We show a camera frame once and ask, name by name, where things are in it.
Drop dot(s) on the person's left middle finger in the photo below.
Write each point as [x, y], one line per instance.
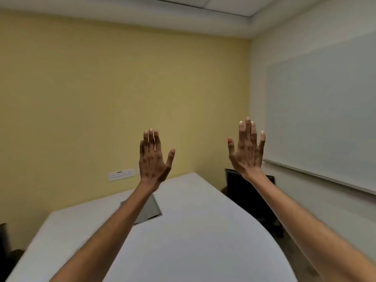
[151, 140]

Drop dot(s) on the person's right thumb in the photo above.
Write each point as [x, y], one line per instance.
[231, 146]

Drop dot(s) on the person's left little finger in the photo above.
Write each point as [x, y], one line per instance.
[141, 148]

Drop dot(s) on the person's right middle finger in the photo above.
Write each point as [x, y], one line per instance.
[248, 130]

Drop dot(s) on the white wall outlet plate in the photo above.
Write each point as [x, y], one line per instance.
[121, 175]

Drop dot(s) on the person's left thumb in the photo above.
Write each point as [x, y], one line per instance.
[170, 158]

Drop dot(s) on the person's right hand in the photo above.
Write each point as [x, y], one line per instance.
[247, 155]

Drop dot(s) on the person's right forearm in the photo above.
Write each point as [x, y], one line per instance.
[302, 229]

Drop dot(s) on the black office chair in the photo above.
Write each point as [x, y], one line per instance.
[249, 196]
[7, 255]

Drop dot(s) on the person's left hand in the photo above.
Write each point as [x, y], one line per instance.
[152, 165]

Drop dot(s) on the person's right little finger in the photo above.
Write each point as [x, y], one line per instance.
[261, 140]

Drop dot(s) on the person's left forearm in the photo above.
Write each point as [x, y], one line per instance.
[114, 229]

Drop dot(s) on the white wall whiteboard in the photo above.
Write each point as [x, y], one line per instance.
[323, 114]

